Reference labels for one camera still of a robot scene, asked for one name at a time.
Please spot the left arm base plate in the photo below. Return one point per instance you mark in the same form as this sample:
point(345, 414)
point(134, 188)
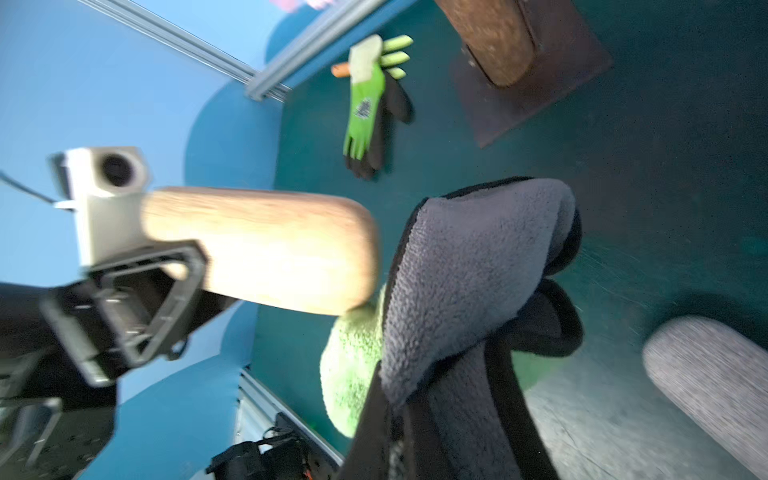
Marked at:
point(283, 455)

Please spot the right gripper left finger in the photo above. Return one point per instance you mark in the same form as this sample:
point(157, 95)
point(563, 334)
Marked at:
point(379, 449)

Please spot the brown tree base plate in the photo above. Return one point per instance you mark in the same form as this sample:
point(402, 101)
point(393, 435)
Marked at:
point(568, 55)

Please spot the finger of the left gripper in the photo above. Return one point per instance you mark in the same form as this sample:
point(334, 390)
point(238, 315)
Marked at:
point(127, 310)

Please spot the back aluminium frame bar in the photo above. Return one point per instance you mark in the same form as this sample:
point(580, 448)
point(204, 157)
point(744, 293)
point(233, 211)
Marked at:
point(322, 32)

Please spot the green black work glove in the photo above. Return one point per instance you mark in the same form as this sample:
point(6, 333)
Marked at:
point(374, 69)

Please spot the left aluminium frame post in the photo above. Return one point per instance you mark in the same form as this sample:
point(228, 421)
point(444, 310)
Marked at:
point(230, 37)

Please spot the pink cherry blossom tree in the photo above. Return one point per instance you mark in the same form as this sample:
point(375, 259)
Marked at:
point(495, 30)

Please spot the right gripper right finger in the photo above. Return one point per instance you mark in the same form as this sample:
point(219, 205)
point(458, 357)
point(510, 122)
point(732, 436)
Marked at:
point(529, 452)

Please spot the green grey microfiber cloth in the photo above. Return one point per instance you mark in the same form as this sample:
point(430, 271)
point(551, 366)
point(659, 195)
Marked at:
point(473, 266)

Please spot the tan eyeglass case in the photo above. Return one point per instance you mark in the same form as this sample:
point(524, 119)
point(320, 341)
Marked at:
point(304, 252)

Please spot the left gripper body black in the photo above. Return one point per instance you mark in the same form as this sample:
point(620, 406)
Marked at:
point(53, 424)

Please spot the grey eyeglass case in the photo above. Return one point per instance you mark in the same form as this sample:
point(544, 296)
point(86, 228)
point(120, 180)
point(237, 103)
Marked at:
point(718, 378)

